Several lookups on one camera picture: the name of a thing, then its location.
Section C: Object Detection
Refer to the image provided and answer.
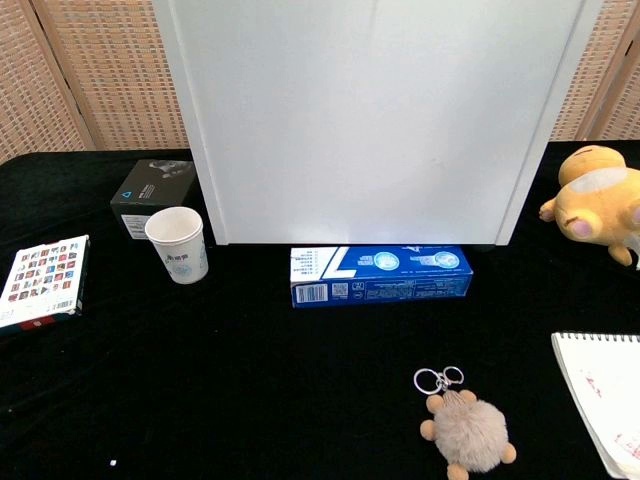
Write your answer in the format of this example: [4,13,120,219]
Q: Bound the book with picture grid cover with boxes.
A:
[0,234,91,338]

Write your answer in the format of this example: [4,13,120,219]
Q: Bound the black velvet tablecloth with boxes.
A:
[0,140,640,480]

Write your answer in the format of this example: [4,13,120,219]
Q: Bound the white paper cup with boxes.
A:
[144,205,210,286]

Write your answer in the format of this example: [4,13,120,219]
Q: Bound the woven rattan folding screen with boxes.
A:
[0,0,640,165]

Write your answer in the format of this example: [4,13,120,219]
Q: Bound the fluffy beige keychain toy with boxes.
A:
[413,366,518,480]

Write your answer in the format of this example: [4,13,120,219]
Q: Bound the blue toothpaste box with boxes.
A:
[289,245,475,310]

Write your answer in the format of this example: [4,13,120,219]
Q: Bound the white spiral notebook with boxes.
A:
[550,330,640,480]

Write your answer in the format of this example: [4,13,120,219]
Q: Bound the black product box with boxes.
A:
[109,159,197,242]

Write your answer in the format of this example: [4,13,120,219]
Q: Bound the yellow plush toy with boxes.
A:
[538,144,640,270]

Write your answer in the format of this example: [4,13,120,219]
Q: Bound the white upright board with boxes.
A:
[151,0,605,247]

